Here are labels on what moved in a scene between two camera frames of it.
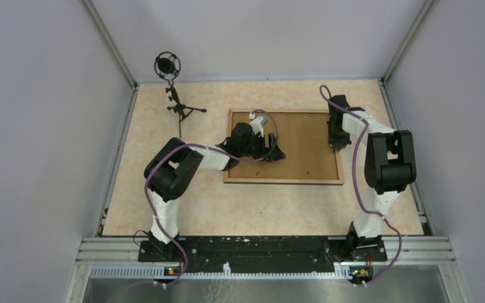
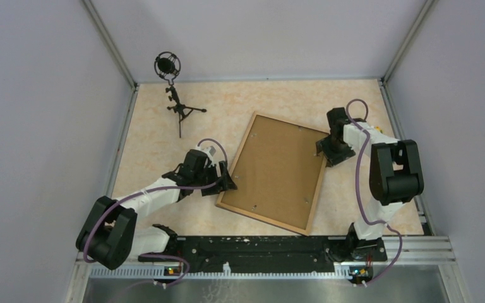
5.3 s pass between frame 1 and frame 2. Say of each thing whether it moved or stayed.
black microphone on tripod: stayed
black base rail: stayed
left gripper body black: moved
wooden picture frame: moved
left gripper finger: moved
